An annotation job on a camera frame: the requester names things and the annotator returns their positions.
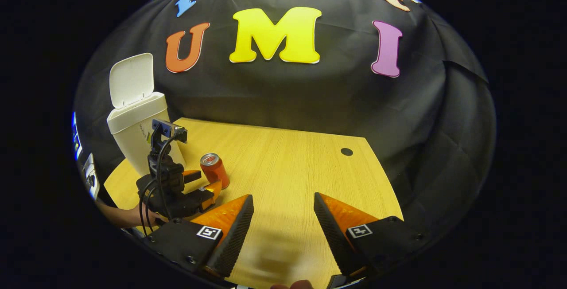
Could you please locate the orange pop can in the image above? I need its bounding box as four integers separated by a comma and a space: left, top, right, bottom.
200, 153, 230, 189

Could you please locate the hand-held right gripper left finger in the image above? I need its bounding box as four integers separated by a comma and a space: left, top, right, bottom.
148, 194, 254, 278

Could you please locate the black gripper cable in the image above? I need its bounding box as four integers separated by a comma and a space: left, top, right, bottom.
139, 136, 178, 236

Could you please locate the white desktop garbage bin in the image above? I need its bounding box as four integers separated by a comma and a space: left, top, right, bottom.
106, 53, 186, 176

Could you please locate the white side desk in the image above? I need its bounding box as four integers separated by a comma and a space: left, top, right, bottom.
82, 153, 100, 201

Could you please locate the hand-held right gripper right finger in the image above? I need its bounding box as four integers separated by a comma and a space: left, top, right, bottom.
314, 192, 428, 278

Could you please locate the computer monitor screen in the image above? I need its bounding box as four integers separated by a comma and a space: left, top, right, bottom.
71, 112, 83, 161

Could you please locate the black backdrop cloth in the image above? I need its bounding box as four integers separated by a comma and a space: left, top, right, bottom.
73, 0, 497, 245

